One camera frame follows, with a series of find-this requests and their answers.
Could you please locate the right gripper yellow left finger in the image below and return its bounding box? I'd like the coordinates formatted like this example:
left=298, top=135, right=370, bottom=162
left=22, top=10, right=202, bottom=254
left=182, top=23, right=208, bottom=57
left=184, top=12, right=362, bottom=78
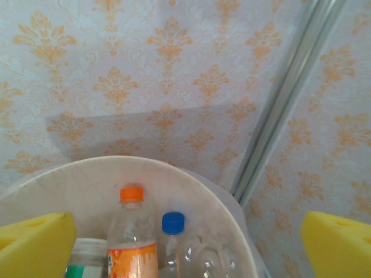
left=0, top=211, right=78, bottom=278

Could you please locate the orange label orange cap bottle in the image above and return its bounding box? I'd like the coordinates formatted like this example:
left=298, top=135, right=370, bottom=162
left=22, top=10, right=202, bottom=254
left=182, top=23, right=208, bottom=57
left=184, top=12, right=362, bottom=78
left=106, top=186, right=160, bottom=278

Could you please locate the beige round plastic bin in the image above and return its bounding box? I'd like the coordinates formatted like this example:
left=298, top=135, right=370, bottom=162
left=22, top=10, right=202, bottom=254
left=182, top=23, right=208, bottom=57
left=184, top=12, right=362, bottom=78
left=0, top=155, right=263, bottom=278

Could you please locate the blue cap clear bottle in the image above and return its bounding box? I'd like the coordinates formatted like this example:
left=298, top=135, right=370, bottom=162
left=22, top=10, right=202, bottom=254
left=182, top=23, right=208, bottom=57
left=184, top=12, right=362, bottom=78
left=158, top=211, right=187, bottom=278

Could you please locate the clear plastic bottle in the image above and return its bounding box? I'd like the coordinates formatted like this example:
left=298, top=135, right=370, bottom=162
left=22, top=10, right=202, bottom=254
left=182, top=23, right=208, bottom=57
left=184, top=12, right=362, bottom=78
left=175, top=221, right=243, bottom=278

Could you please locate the green label clear bottle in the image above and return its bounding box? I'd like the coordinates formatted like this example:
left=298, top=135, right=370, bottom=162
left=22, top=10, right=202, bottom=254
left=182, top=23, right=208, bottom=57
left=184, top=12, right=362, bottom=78
left=64, top=237, right=108, bottom=278

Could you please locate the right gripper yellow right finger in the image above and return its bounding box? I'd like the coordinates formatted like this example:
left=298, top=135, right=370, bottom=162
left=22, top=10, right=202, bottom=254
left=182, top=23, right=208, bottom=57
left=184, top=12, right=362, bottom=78
left=300, top=210, right=371, bottom=278

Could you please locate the silver metal frame rail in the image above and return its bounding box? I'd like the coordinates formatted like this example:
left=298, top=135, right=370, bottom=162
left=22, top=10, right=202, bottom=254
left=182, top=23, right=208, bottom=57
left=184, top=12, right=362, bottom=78
left=230, top=0, right=348, bottom=205

